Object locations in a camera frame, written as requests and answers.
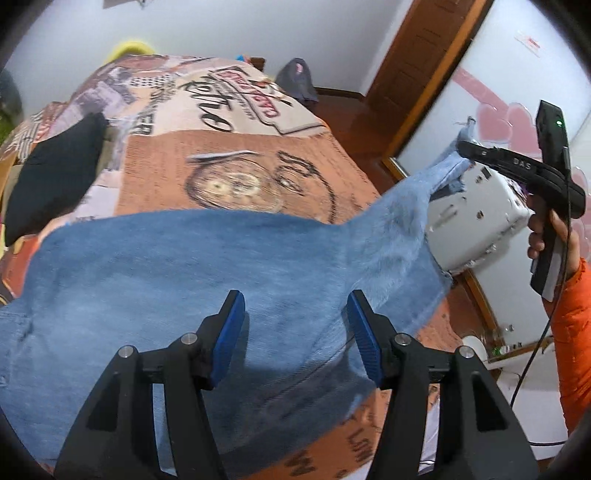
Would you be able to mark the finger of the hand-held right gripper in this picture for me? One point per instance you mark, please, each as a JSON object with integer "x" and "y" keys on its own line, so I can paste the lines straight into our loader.
{"x": 482, "y": 153}

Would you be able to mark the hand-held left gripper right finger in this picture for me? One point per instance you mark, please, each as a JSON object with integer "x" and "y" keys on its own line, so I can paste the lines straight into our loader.
{"x": 364, "y": 337}

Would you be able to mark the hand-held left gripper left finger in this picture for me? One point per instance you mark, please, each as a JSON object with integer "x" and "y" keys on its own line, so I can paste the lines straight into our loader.
{"x": 228, "y": 332}

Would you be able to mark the blue denim pants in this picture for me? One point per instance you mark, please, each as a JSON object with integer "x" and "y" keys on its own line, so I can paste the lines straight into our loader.
{"x": 184, "y": 277}

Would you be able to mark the person's right forearm orange sleeve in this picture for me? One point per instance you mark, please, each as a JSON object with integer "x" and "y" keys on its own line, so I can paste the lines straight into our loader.
{"x": 572, "y": 332}

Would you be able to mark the person's right hand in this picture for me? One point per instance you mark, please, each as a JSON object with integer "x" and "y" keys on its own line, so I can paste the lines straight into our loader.
{"x": 537, "y": 226}

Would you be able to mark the white plastic appliance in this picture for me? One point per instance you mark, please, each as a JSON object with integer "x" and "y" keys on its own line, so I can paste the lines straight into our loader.
{"x": 480, "y": 212}

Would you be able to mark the white wardrobe door pink hearts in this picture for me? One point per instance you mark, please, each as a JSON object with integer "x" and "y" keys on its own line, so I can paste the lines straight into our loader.
{"x": 498, "y": 69}

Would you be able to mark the wooden door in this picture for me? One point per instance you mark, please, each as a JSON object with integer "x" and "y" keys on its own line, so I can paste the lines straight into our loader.
{"x": 415, "y": 69}

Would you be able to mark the printed blanket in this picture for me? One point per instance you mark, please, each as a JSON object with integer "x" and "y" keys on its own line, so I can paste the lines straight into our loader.
{"x": 221, "y": 157}

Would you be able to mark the grey bag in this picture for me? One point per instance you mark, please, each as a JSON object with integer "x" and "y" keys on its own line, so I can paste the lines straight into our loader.
{"x": 298, "y": 81}

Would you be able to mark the small colourful cloth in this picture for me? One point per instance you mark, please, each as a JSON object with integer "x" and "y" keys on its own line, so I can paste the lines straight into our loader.
{"x": 242, "y": 58}

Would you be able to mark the yellow curved tube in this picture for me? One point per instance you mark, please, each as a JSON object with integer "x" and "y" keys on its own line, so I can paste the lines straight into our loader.
{"x": 131, "y": 47}

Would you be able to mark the red white wall sticker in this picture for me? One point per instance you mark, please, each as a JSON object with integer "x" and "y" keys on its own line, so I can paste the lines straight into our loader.
{"x": 530, "y": 45}

